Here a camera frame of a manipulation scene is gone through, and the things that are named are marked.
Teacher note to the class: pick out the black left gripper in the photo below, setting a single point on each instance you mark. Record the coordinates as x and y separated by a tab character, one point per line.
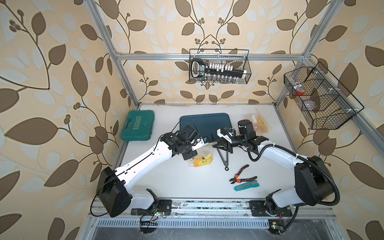
192	154

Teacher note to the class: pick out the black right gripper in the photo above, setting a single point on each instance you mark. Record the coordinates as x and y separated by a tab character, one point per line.
226	144

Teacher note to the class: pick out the clear resealable duck bag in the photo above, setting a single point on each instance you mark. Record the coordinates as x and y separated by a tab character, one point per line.
259	123

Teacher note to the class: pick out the stack of duck bags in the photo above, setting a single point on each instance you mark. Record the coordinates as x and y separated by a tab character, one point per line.
204	157

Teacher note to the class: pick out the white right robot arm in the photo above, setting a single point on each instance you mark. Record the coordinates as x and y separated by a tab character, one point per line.
314	183

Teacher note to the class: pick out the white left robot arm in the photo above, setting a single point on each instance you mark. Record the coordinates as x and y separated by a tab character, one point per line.
114	188

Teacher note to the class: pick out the dark blue tray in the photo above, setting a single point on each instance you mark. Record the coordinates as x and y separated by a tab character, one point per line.
207	124

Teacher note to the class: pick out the green plastic tool case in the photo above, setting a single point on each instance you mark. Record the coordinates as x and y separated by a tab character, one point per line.
139	126

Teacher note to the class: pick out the teal utility knife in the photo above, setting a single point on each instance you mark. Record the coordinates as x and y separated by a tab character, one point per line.
247	185

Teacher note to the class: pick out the black socket set holder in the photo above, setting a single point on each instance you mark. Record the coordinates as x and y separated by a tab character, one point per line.
199	69

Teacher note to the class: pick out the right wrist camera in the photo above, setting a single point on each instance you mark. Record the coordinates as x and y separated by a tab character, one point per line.
226	133

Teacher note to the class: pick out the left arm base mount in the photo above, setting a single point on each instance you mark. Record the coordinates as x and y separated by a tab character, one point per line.
150	208

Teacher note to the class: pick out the black wire basket back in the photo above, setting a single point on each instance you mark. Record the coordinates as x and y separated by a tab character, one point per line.
239	59

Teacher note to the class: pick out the black wire basket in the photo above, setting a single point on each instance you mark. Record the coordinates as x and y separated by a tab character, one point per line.
239	59
329	101

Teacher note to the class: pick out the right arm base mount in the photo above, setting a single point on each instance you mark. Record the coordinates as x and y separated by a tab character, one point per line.
269	208

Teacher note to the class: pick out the black wire basket right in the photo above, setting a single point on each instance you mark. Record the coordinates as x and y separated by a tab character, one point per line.
329	101

